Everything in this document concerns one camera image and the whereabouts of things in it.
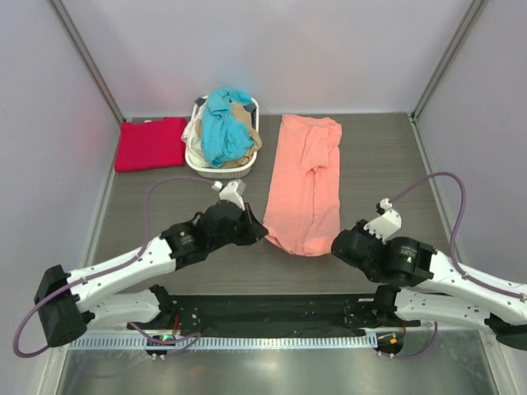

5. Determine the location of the salmon pink t-shirt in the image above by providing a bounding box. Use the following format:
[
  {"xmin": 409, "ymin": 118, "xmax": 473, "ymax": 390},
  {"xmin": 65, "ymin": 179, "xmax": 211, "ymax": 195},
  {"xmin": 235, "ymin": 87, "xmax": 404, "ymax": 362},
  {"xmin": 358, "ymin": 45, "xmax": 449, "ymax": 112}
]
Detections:
[{"xmin": 263, "ymin": 114, "xmax": 342, "ymax": 257}]

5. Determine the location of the white perforated laundry basket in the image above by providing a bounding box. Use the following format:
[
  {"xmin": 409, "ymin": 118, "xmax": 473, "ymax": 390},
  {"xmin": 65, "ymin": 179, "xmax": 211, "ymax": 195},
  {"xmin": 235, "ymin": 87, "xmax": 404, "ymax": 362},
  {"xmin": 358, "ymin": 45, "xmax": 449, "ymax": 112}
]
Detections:
[{"xmin": 184, "ymin": 95, "xmax": 258, "ymax": 179}]

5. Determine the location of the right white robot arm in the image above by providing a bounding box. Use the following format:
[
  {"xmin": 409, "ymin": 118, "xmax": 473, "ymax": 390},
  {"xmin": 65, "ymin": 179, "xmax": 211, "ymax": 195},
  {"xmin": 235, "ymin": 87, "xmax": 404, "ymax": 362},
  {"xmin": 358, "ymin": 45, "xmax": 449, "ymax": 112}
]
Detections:
[{"xmin": 331, "ymin": 221, "xmax": 526, "ymax": 351}]

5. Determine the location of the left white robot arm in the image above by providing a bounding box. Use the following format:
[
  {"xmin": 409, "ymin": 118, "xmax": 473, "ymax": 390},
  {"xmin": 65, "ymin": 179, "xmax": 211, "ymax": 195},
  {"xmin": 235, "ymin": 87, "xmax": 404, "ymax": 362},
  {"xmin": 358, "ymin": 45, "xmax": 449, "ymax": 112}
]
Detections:
[{"xmin": 34, "ymin": 200, "xmax": 268, "ymax": 347}]

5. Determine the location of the turquoise blue t-shirt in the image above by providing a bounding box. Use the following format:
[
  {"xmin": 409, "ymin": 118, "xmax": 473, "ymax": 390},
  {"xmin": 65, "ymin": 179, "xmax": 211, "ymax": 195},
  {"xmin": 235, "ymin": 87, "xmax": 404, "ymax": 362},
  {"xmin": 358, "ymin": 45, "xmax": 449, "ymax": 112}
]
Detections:
[{"xmin": 201, "ymin": 88, "xmax": 254, "ymax": 168}]

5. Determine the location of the white t-shirt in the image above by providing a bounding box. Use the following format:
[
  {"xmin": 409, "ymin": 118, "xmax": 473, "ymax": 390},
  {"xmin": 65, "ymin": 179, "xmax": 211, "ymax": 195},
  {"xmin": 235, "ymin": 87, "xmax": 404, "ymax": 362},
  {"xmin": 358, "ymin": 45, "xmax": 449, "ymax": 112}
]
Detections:
[{"xmin": 181, "ymin": 105, "xmax": 210, "ymax": 168}]

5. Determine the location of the folded red t-shirt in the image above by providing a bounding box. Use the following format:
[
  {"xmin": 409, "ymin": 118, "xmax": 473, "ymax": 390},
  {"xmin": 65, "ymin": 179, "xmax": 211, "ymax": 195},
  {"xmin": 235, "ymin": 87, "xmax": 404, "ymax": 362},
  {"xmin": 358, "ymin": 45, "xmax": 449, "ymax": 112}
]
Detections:
[{"xmin": 114, "ymin": 117, "xmax": 188, "ymax": 173}]

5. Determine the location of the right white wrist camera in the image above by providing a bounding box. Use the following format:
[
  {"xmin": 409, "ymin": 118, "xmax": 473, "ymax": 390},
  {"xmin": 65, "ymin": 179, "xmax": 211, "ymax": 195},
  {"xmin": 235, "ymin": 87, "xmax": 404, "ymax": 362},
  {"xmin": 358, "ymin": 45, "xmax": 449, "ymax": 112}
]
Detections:
[{"xmin": 363, "ymin": 198, "xmax": 402, "ymax": 243}]

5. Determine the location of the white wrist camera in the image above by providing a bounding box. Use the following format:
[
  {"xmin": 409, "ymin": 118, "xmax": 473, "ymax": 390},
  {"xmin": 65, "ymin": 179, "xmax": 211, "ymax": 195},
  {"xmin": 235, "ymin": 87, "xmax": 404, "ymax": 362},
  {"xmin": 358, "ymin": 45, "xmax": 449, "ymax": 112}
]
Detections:
[
  {"xmin": 363, "ymin": 198, "xmax": 402, "ymax": 243},
  {"xmin": 212, "ymin": 179, "xmax": 246, "ymax": 211}
]

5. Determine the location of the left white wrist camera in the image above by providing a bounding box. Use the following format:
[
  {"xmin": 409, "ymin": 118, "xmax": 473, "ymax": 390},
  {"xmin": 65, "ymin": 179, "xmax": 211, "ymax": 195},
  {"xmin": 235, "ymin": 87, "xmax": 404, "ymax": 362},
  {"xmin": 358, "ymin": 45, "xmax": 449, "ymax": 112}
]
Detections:
[{"xmin": 212, "ymin": 179, "xmax": 246, "ymax": 211}]

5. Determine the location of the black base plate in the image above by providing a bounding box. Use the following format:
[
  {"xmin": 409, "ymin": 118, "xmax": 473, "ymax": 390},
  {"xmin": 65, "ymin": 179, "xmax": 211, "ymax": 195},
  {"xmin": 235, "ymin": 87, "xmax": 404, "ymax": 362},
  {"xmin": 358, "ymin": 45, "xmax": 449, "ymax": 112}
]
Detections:
[{"xmin": 130, "ymin": 286, "xmax": 401, "ymax": 337}]

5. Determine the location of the white slotted cable duct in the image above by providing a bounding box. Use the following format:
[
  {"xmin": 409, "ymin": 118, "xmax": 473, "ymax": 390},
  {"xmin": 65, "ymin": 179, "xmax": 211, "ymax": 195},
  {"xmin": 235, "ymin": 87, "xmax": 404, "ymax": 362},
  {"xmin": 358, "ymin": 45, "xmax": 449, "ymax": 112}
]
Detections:
[{"xmin": 69, "ymin": 332, "xmax": 378, "ymax": 351}]

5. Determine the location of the right aluminium corner post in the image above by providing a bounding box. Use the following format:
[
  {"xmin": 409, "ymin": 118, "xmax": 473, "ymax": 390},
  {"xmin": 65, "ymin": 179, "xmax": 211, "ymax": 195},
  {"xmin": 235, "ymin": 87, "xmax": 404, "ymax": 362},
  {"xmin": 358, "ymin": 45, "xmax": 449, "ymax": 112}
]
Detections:
[{"xmin": 411, "ymin": 0, "xmax": 489, "ymax": 120}]

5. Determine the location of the aluminium corner post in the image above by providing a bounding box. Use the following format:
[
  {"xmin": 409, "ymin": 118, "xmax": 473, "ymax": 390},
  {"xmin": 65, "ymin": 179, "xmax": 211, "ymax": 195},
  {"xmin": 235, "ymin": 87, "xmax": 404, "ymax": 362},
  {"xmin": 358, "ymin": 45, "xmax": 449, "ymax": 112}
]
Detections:
[
  {"xmin": 47, "ymin": 0, "xmax": 125, "ymax": 122},
  {"xmin": 411, "ymin": 0, "xmax": 489, "ymax": 120}
]

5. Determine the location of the left aluminium corner post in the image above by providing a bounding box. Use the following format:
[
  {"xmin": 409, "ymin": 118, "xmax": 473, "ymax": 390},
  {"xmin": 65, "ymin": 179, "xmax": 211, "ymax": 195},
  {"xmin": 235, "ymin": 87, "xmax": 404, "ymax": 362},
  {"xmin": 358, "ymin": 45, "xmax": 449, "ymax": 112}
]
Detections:
[{"xmin": 47, "ymin": 0, "xmax": 125, "ymax": 122}]

